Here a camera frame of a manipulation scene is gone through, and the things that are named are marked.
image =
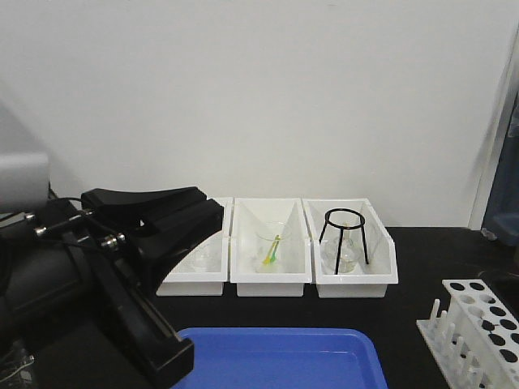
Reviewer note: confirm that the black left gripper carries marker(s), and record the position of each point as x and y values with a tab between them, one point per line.
59	260

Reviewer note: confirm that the green plastic spatula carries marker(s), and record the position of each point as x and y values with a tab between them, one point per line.
275	245

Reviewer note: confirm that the white storage bin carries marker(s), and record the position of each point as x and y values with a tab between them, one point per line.
366	281
184	282
248	217

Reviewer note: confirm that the white right storage bin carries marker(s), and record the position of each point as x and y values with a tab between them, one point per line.
366	281

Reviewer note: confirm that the white test tube rack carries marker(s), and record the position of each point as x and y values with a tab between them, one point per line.
475	340

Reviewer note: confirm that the glass beaker in middle bin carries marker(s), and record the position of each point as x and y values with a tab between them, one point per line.
264	237

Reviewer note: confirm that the glassware in left bin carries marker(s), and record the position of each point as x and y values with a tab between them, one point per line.
204	259

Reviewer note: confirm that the blue plastic tray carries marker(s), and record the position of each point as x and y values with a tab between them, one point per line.
282	357

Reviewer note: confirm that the white left storage bin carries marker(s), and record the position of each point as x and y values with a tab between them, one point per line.
184	282

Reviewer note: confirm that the glass flask in right bin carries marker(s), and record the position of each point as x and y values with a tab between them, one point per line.
340	253

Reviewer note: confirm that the white middle storage bin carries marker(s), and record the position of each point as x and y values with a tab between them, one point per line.
248	217

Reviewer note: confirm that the black wire tripod stand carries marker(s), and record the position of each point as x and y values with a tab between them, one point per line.
345	218

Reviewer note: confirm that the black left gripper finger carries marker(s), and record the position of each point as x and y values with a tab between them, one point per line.
160	227

